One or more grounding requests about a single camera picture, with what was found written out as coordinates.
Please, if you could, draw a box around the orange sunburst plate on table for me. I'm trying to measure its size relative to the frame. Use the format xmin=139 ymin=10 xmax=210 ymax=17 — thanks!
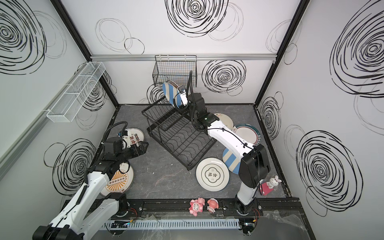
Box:
xmin=100 ymin=163 xmax=134 ymax=197

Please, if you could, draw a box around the orange sunburst plate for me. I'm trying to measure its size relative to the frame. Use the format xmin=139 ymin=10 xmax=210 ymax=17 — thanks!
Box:
xmin=100 ymin=163 xmax=134 ymax=197
xmin=167 ymin=80 xmax=179 ymax=88

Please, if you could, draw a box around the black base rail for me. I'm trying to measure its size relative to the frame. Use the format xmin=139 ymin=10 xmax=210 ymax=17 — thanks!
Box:
xmin=111 ymin=197 xmax=304 ymax=219

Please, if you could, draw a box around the pink round figurine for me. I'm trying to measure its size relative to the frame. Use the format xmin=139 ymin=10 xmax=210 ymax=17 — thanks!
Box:
xmin=207 ymin=198 xmax=219 ymax=214

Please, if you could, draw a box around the pink plush doll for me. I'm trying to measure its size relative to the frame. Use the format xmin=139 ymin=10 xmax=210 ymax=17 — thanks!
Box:
xmin=189 ymin=198 xmax=205 ymax=217

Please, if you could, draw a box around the white rabbit figurine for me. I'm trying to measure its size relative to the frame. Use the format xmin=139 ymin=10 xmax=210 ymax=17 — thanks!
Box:
xmin=267 ymin=175 xmax=282 ymax=189

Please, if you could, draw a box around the cream floral plate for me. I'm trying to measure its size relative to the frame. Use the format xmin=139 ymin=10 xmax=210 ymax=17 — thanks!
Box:
xmin=215 ymin=113 xmax=234 ymax=130

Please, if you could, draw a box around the white mesh wall shelf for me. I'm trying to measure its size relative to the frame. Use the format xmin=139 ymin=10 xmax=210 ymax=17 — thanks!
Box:
xmin=47 ymin=62 xmax=106 ymax=123

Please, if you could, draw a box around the black wire dish rack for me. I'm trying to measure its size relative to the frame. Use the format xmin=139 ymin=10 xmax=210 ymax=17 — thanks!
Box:
xmin=142 ymin=97 xmax=216 ymax=171

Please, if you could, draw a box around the blue striped plate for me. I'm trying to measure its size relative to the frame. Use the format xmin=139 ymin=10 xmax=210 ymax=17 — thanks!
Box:
xmin=162 ymin=83 xmax=184 ymax=108
xmin=222 ymin=148 xmax=241 ymax=175

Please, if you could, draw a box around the white green emblem plate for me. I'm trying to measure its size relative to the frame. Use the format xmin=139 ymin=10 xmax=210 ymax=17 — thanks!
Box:
xmin=196 ymin=158 xmax=230 ymax=192

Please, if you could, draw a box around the white slotted cable duct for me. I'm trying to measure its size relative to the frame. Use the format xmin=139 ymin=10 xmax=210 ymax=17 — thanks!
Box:
xmin=100 ymin=219 xmax=241 ymax=231

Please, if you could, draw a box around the black wire wall basket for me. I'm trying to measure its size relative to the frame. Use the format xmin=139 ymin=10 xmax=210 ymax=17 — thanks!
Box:
xmin=152 ymin=55 xmax=198 ymax=87

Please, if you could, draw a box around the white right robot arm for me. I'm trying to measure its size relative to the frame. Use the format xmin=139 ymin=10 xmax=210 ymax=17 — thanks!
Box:
xmin=176 ymin=71 xmax=271 ymax=216

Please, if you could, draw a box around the green red rimmed plate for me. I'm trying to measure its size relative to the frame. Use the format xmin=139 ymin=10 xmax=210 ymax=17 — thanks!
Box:
xmin=232 ymin=124 xmax=261 ymax=146

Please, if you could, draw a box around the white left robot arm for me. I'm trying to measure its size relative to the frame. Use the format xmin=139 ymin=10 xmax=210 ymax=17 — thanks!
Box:
xmin=32 ymin=121 xmax=149 ymax=240

